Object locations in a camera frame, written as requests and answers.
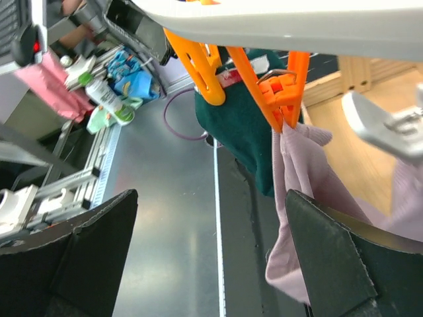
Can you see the light green cloth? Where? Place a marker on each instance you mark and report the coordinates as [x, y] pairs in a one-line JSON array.
[[100, 118]]

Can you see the dark green sock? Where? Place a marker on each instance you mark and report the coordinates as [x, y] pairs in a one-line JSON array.
[[238, 124]]

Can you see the blue patterned package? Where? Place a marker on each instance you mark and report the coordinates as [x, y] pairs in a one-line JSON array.
[[128, 78]]

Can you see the slotted cable duct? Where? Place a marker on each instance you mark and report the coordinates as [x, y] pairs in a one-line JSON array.
[[220, 268]]

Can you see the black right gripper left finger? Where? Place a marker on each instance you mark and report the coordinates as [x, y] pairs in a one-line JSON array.
[[73, 268]]

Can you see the white round clip hanger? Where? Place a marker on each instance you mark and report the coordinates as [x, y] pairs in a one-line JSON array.
[[383, 29]]

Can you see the orange clothespin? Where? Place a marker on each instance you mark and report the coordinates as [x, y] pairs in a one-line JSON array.
[[201, 62], [279, 92]]

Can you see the white plastic bottle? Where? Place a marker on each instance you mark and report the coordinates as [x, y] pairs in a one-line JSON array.
[[99, 91]]

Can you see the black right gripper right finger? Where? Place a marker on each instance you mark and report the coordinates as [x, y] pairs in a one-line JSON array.
[[356, 269]]

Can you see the pink cloth bundle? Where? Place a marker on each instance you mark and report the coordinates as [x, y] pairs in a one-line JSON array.
[[47, 81]]

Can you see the pink sock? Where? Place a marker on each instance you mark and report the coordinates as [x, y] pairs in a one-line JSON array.
[[304, 180]]

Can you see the wooden hanging rack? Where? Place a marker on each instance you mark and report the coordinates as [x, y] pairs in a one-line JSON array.
[[355, 73]]

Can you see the wooden tray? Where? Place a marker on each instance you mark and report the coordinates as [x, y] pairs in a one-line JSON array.
[[364, 170]]

